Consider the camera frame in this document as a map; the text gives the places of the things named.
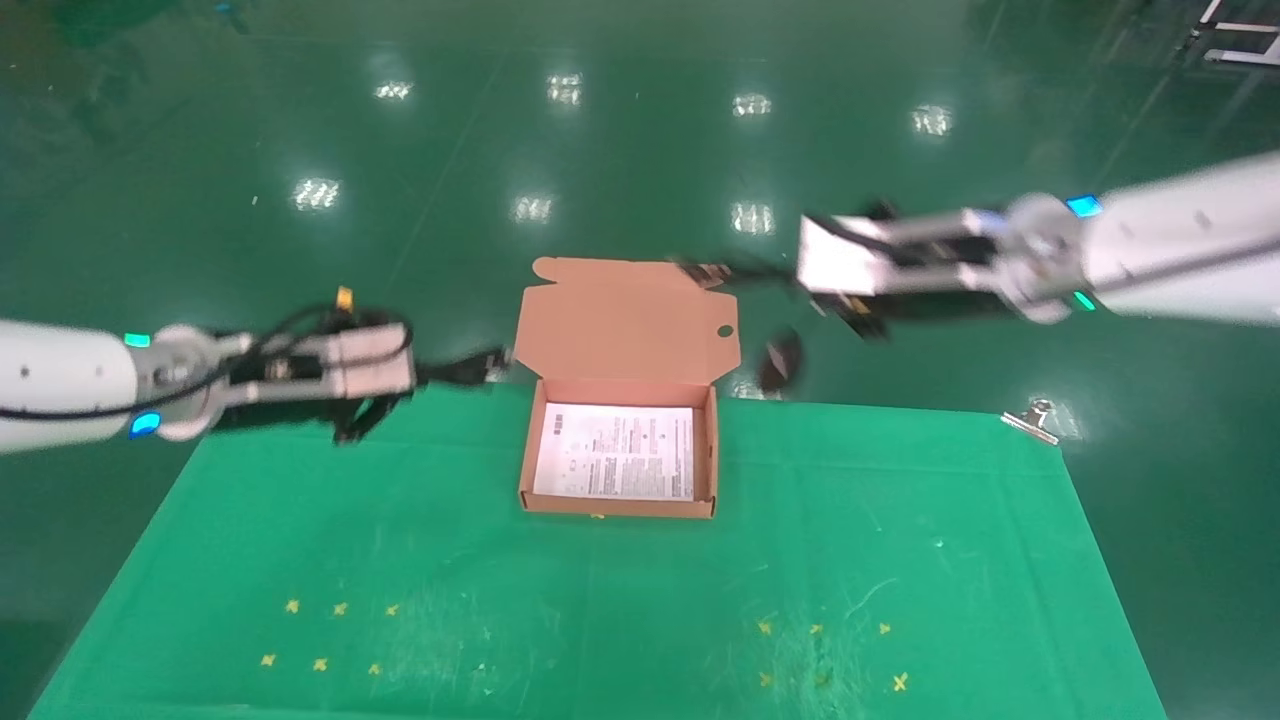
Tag grey metal frame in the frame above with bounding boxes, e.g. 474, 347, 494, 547
1184, 0, 1280, 70

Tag black wired computer mouse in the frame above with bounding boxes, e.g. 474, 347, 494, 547
667, 254, 807, 394

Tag white printed paper sheet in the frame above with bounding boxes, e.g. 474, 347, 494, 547
532, 402, 696, 502

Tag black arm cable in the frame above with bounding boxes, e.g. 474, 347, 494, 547
804, 199, 1001, 273
0, 286, 415, 421

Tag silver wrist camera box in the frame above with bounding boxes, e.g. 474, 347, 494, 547
240, 323, 418, 403
796, 206, 1013, 298

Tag black data cable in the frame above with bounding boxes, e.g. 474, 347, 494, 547
413, 346, 514, 390

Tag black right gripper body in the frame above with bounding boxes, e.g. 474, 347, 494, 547
868, 288, 1023, 325

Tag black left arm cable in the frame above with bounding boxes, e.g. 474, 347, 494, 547
0, 286, 415, 421

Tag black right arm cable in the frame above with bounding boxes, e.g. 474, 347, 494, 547
804, 199, 1001, 273

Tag orange cardboard box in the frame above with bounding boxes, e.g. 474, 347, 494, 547
512, 256, 742, 520

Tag silver binder clip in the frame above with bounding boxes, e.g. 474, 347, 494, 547
1000, 397, 1062, 447

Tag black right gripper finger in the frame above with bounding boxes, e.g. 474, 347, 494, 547
813, 293, 893, 343

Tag green table mat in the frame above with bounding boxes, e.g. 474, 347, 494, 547
27, 384, 1171, 720

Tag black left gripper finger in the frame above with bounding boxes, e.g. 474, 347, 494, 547
333, 392, 414, 447

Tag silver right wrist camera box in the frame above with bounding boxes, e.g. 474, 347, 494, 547
796, 206, 1013, 298

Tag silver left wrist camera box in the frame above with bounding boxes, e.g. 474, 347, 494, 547
240, 323, 418, 403

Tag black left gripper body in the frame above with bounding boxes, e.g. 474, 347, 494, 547
213, 385, 348, 434

